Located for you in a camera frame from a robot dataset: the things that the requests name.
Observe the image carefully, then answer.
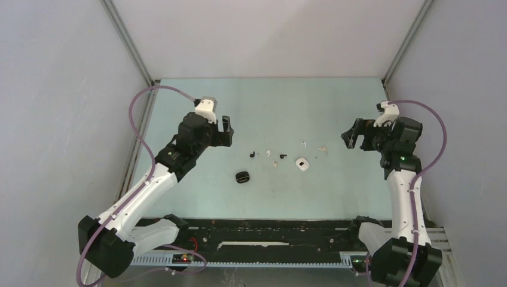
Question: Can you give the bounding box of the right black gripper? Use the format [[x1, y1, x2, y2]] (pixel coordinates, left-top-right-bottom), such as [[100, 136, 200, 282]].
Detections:
[[341, 118, 395, 154]]

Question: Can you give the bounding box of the white earbud charging case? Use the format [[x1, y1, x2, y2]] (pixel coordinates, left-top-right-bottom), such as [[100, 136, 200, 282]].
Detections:
[[295, 157, 310, 172]]

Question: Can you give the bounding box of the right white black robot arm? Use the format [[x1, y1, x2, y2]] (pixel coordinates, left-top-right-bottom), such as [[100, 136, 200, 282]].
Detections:
[[341, 117, 442, 286]]

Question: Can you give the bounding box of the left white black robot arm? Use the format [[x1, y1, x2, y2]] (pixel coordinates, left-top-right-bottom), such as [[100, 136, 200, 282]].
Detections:
[[77, 112, 234, 278]]

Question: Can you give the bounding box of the black earbud charging case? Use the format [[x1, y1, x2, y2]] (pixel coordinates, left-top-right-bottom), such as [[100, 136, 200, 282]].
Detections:
[[235, 171, 251, 184]]

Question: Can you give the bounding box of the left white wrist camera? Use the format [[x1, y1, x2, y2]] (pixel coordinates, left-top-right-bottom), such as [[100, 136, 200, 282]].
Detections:
[[194, 97, 218, 124]]

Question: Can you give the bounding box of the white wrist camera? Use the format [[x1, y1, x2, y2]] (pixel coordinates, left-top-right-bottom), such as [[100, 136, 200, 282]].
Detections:
[[374, 101, 399, 127], [194, 97, 218, 124]]

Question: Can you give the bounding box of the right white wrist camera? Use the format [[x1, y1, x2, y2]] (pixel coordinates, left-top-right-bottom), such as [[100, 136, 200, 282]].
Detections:
[[374, 101, 399, 127]]

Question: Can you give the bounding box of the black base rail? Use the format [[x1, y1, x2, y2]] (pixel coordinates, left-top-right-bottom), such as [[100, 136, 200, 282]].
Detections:
[[135, 216, 397, 265]]

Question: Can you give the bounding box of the grey cable duct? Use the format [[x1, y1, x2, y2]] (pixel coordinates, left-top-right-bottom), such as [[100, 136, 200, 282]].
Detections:
[[130, 252, 366, 268]]

